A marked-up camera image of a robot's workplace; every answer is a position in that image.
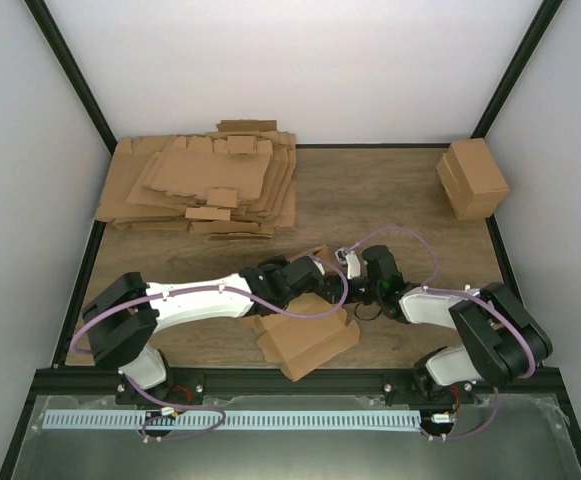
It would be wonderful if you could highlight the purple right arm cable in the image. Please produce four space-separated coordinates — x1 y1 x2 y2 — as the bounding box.
345 225 539 443

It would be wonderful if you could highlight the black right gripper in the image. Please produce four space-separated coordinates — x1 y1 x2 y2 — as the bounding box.
312 275 383 304

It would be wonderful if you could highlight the brown cardboard box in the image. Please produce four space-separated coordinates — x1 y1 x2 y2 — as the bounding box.
239 243 361 384
436 138 510 221

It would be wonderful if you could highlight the white slotted cable duct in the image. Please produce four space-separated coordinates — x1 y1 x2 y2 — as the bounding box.
41 409 421 432

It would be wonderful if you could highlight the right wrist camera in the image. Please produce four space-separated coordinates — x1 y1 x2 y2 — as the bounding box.
335 247 363 280

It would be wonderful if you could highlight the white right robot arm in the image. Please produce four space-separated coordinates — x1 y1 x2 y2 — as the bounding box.
322 245 553 403

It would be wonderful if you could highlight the black aluminium frame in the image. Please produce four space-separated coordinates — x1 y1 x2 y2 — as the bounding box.
0 0 581 480

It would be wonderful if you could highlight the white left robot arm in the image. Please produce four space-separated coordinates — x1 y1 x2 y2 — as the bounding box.
81 256 325 404

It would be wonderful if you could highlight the stack of flat cardboard blanks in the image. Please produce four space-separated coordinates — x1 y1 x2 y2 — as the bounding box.
95 120 297 239

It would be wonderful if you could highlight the folded brown cardboard box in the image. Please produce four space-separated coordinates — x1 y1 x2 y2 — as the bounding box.
436 138 510 221

